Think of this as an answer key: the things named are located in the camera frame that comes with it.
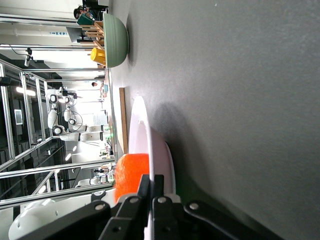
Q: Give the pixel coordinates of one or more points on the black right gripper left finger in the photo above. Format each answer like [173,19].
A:
[130,217]

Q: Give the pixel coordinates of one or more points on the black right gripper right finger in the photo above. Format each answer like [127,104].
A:
[165,217]

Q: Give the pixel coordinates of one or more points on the orange fruit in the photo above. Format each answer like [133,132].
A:
[130,172]

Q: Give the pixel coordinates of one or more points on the white round plate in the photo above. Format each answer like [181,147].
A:
[140,135]

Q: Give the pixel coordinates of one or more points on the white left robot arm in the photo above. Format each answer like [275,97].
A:
[50,217]

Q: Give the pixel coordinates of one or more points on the wooden cutting board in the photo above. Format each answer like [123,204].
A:
[123,120]

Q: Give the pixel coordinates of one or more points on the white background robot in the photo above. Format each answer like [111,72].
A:
[52,117]

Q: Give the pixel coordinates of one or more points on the seated background person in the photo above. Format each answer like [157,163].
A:
[95,84]

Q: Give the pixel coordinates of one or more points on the yellow cup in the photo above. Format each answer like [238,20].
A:
[98,56]

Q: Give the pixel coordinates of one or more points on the light green bowl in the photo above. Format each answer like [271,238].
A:
[116,40]

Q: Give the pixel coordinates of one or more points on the wooden peg mug rack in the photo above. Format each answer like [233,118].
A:
[93,32]

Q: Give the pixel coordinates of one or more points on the dark haired background person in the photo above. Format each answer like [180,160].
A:
[77,11]

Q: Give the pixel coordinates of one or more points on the aluminium cell frame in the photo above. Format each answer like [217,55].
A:
[50,168]

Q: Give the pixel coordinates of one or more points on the mounted background camera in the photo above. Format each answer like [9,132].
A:
[28,58]

